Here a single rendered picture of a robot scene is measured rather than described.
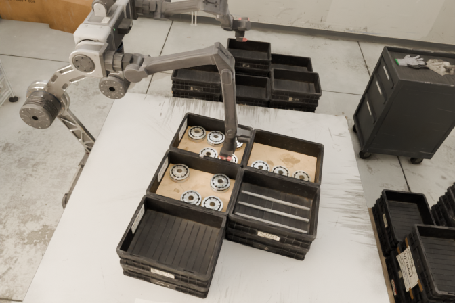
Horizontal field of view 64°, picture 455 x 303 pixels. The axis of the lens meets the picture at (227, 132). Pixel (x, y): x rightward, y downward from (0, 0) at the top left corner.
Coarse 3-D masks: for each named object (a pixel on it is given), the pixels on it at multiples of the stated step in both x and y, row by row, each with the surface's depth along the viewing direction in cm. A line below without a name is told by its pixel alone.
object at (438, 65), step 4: (428, 60) 283; (432, 60) 282; (436, 60) 281; (440, 60) 281; (428, 64) 278; (432, 64) 278; (436, 64) 278; (440, 64) 279; (444, 64) 279; (448, 64) 277; (432, 68) 276; (436, 68) 274; (440, 68) 275; (444, 68) 274; (448, 68) 276; (452, 68) 275; (440, 72) 272; (444, 72) 273; (448, 72) 273; (452, 72) 274
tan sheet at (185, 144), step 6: (186, 132) 212; (186, 138) 208; (180, 144) 205; (186, 144) 205; (192, 144) 206; (198, 144) 206; (204, 144) 206; (192, 150) 202; (198, 150) 203; (216, 150) 204; (240, 150) 205; (240, 156) 202
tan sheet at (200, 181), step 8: (168, 168) 192; (168, 176) 188; (192, 176) 190; (200, 176) 190; (208, 176) 191; (160, 184) 184; (168, 184) 185; (176, 184) 185; (184, 184) 186; (192, 184) 186; (200, 184) 186; (208, 184) 187; (232, 184) 188; (160, 192) 181; (168, 192) 181; (176, 192) 182; (200, 192) 183; (208, 192) 183; (224, 200) 181; (224, 208) 177
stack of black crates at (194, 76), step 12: (180, 72) 308; (192, 72) 310; (204, 72) 311; (216, 72) 313; (180, 84) 290; (192, 84) 289; (204, 84) 287; (216, 84) 286; (180, 96) 299; (192, 96) 298; (204, 96) 297; (216, 96) 295
